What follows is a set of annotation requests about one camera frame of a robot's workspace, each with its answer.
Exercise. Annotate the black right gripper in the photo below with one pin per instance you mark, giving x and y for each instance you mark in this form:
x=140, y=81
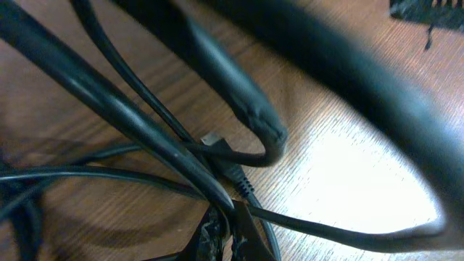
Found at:
x=440, y=13

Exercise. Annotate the black speckled left gripper finger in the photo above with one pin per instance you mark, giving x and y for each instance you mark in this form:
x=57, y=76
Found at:
x=213, y=232

